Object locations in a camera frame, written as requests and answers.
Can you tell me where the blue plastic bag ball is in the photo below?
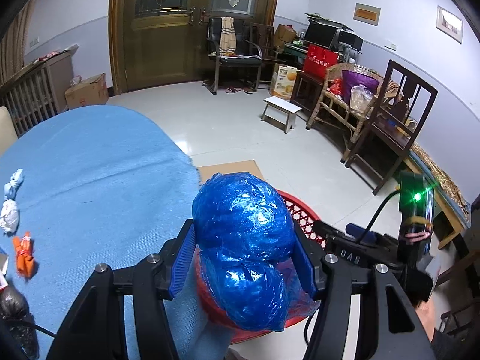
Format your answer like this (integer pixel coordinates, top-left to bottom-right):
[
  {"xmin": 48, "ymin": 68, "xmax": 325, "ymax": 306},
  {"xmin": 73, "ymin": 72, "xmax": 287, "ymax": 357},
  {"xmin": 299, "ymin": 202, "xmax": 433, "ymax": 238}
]
[{"xmin": 192, "ymin": 172, "xmax": 320, "ymax": 332}]

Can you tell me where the orange plastic wrapper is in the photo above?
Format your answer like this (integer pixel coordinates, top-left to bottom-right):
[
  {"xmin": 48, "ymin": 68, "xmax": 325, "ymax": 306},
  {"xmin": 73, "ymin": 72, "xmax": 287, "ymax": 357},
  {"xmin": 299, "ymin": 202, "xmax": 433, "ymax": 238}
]
[{"xmin": 12, "ymin": 232, "xmax": 35, "ymax": 280}]

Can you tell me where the white tissue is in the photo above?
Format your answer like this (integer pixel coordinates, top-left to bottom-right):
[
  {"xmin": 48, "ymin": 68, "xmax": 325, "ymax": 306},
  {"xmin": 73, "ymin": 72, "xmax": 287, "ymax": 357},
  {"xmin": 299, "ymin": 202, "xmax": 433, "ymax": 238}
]
[{"xmin": 0, "ymin": 199, "xmax": 20, "ymax": 234}]

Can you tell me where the black plastic bag ball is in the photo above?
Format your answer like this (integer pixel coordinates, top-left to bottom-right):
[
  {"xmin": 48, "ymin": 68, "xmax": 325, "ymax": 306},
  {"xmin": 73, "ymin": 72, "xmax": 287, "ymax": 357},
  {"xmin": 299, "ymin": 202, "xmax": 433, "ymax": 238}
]
[{"xmin": 1, "ymin": 285, "xmax": 39, "ymax": 359}]

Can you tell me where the light blue cloth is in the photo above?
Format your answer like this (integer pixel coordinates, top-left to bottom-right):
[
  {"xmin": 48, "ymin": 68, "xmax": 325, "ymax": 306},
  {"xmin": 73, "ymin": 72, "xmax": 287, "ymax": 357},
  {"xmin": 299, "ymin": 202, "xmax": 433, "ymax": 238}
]
[{"xmin": 4, "ymin": 169, "xmax": 24, "ymax": 200}]

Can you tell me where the person's right hand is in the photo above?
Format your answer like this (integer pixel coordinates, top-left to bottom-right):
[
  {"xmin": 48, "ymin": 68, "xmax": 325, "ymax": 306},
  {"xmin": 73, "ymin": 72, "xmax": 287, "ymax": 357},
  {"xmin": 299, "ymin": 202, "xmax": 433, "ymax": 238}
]
[{"xmin": 414, "ymin": 254, "xmax": 448, "ymax": 346}]

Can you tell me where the flat cardboard sheet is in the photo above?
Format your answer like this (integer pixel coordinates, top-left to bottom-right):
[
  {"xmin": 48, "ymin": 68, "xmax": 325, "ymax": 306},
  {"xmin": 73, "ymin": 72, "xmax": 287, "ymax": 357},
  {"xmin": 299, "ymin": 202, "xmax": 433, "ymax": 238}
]
[{"xmin": 198, "ymin": 160, "xmax": 264, "ymax": 184}]

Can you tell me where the dark wooden chair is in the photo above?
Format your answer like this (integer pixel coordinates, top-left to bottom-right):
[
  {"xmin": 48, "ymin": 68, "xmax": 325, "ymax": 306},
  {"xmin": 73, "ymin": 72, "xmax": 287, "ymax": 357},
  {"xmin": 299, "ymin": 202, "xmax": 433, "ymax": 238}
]
[{"xmin": 345, "ymin": 60, "xmax": 438, "ymax": 195}]

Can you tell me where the wicker chair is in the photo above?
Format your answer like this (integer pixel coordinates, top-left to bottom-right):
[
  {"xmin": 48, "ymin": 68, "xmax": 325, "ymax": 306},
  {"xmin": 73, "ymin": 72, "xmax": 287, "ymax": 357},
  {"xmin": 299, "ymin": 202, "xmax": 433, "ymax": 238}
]
[{"xmin": 306, "ymin": 63, "xmax": 383, "ymax": 164}]

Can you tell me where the purple bag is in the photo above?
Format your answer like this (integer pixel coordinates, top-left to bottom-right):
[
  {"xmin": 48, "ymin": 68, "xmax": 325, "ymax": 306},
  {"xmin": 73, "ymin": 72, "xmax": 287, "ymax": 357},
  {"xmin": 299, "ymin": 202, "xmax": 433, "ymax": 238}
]
[{"xmin": 342, "ymin": 70, "xmax": 380, "ymax": 105}]

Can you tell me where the small white stool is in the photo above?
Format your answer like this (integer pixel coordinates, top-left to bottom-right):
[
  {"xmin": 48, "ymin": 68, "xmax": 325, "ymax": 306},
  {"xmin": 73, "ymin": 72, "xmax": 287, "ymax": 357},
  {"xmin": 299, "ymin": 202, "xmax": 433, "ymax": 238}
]
[{"xmin": 260, "ymin": 96, "xmax": 302, "ymax": 134}]

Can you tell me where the red gift bag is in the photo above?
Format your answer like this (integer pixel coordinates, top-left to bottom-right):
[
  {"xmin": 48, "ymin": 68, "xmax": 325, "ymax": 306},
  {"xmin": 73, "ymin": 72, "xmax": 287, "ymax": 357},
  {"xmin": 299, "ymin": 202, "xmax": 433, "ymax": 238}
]
[{"xmin": 303, "ymin": 44, "xmax": 338, "ymax": 79}]

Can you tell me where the yellow printed carton box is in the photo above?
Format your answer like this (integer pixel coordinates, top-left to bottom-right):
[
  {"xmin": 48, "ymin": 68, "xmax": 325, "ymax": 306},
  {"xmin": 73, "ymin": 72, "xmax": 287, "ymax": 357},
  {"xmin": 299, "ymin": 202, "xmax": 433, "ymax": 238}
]
[{"xmin": 269, "ymin": 63, "xmax": 298, "ymax": 101}]

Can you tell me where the cardboard box by door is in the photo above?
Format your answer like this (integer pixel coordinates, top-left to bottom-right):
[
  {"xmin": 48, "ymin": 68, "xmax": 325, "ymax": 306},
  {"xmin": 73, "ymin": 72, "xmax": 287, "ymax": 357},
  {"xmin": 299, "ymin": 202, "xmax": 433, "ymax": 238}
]
[{"xmin": 65, "ymin": 73, "xmax": 109, "ymax": 110}]

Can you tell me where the black computer monitor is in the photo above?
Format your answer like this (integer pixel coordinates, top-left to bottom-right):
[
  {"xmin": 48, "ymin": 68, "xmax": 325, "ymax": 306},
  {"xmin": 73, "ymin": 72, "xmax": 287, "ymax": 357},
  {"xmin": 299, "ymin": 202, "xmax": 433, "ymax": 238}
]
[{"xmin": 304, "ymin": 22, "xmax": 364, "ymax": 51}]

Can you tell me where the black armchair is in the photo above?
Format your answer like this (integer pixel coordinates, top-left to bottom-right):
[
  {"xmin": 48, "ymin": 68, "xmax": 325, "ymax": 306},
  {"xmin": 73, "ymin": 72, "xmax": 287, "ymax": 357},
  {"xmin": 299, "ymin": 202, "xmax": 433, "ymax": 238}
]
[{"xmin": 204, "ymin": 16, "xmax": 263, "ymax": 94}]

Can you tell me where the wooden radiator cover cabinet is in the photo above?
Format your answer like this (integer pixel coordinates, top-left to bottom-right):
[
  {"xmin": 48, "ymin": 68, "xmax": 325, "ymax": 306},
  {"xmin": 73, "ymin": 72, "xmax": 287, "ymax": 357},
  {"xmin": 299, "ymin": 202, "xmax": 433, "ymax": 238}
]
[{"xmin": 1, "ymin": 49, "xmax": 73, "ymax": 137}]

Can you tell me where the wooden double door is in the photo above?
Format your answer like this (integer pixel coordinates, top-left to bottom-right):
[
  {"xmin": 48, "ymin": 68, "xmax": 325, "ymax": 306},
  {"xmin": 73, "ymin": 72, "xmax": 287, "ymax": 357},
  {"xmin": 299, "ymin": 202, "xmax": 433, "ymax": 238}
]
[{"xmin": 108, "ymin": 0, "xmax": 278, "ymax": 94}]

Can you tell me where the striped beige curtain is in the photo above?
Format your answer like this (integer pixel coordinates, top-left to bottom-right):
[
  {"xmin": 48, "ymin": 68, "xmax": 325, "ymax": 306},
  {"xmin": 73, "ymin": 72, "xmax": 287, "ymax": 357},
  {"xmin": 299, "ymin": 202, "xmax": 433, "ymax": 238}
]
[{"xmin": 0, "ymin": 0, "xmax": 35, "ymax": 86}]

